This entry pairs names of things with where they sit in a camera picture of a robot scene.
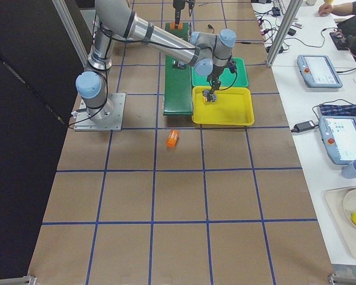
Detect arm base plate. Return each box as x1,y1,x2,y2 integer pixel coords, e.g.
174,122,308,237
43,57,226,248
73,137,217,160
72,93,126,131

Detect yellow push button switch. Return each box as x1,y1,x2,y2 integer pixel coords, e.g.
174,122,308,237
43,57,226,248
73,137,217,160
202,89,217,104

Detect green belt conveyor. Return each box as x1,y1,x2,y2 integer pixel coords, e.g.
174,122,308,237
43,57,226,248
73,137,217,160
162,22,194,117

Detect orange cylinder marked 4680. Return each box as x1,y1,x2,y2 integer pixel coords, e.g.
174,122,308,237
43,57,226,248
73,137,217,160
166,129,179,148

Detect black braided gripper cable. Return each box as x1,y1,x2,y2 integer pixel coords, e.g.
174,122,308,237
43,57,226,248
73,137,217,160
219,58,241,91

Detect blue patterned cloth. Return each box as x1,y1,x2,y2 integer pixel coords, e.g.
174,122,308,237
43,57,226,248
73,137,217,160
319,104,356,116

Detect blue cup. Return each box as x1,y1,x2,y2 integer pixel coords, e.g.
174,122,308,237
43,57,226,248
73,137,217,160
341,160,356,179

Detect green plastic tray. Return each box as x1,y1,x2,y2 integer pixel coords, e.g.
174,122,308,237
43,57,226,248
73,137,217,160
190,58,249,89

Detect plain orange cylinder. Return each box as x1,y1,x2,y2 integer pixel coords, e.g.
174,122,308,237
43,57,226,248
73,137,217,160
170,22,183,30

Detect teach pendant tablet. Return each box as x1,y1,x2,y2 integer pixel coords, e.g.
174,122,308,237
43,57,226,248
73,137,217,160
319,115,356,165
297,55,343,89

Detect person's forearm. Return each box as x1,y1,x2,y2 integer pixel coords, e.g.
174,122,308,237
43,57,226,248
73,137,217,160
318,1,356,16

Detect beige tray with plate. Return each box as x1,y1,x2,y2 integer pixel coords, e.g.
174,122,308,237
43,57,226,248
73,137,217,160
323,186,356,259

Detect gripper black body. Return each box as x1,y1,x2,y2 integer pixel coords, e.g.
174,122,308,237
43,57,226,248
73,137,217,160
206,66,225,86
173,0,195,11

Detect black power adapter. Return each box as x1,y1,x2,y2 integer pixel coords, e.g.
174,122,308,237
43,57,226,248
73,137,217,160
291,121,317,133

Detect yellow plastic tray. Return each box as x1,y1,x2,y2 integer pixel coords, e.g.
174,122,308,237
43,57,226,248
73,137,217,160
192,86,255,126

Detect aluminium frame post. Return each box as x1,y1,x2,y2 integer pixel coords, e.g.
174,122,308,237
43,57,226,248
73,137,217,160
266,0,303,67

